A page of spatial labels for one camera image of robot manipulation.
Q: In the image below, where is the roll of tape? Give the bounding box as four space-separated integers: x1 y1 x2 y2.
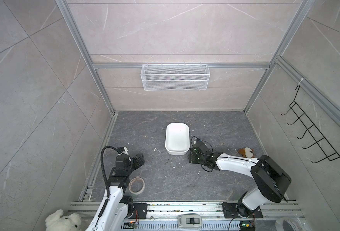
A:
129 177 145 194

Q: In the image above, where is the white plush teddy bear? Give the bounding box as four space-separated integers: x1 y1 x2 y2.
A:
45 209 82 231

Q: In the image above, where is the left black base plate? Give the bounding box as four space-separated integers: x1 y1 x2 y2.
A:
126 203 148 219

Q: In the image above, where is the grey switch box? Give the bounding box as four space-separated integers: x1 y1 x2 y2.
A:
178 214 202 229

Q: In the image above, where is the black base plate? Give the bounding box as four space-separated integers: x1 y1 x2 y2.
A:
221 202 263 218
126 203 148 219

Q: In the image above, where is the brown white plush toy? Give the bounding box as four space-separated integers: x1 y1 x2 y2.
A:
237 147 255 158

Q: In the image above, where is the black wire hook rack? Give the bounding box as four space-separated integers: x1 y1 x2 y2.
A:
280 85 340 164

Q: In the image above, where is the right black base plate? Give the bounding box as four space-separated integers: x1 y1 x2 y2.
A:
221 202 263 218

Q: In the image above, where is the aluminium front rail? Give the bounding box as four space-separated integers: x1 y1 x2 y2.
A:
68 201 305 221

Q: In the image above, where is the white wire mesh basket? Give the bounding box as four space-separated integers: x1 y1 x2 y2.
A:
141 64 210 91

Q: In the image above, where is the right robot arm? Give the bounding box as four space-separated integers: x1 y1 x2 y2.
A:
188 136 291 218

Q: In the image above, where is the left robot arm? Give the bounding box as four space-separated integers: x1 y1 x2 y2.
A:
86 145 145 231

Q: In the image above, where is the clear tape roll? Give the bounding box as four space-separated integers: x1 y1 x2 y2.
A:
275 217 303 231

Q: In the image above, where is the white plastic bin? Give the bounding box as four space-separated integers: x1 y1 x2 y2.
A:
165 123 190 156

